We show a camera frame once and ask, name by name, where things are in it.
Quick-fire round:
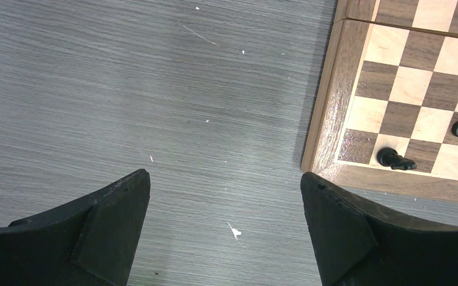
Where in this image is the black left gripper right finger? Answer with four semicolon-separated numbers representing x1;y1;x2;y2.
301;172;458;285

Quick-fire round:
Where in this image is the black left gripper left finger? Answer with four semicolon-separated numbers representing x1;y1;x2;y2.
0;169;150;285

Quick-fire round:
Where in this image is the black knight piece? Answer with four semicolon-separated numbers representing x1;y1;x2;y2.
376;147;417;171

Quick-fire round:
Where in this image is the wooden chess board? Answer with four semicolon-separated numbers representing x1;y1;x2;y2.
301;1;458;202

